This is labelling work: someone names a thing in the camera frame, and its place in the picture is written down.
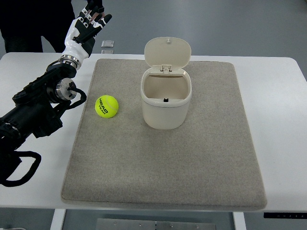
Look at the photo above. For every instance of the person in dark clothes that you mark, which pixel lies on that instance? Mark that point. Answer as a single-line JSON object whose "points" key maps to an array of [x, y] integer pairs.
{"points": [[24, 22]]}

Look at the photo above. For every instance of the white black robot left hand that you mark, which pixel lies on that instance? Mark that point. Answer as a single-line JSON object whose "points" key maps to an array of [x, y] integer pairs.
{"points": [[80, 39]]}

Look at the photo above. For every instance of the beige lidded plastic bin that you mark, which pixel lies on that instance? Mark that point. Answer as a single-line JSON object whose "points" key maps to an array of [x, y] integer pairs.
{"points": [[166, 88]]}

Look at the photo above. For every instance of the grey metal base plate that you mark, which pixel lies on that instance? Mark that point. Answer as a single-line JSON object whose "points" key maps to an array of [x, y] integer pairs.
{"points": [[129, 224]]}

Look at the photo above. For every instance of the silver floor socket plate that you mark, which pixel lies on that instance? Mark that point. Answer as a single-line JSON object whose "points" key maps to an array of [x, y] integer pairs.
{"points": [[107, 44]]}

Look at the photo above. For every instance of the beige felt mat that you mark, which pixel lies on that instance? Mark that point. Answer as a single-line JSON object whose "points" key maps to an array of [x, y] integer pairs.
{"points": [[208, 162]]}

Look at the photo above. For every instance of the black desk control panel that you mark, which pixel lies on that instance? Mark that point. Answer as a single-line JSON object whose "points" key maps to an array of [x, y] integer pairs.
{"points": [[285, 215]]}

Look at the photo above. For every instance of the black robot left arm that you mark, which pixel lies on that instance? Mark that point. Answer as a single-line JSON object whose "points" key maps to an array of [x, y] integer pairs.
{"points": [[38, 109]]}

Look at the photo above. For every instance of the yellow tennis ball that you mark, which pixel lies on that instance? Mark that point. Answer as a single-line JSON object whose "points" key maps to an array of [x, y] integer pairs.
{"points": [[106, 106]]}

